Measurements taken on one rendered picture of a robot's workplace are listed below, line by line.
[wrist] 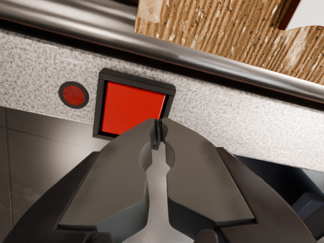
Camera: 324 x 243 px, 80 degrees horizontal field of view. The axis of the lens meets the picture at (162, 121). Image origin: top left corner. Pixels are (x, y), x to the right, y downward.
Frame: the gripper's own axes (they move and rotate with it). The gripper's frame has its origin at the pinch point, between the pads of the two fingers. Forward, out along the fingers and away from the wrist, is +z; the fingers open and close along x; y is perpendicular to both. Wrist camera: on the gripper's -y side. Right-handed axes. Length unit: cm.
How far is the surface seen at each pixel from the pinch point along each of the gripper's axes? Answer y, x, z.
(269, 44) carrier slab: -3.7, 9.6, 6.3
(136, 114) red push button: 2.8, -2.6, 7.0
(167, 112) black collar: 2.6, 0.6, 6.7
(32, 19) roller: -6.5, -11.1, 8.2
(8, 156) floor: 78, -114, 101
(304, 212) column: 29.1, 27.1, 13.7
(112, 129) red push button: 4.6, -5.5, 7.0
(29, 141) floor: 66, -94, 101
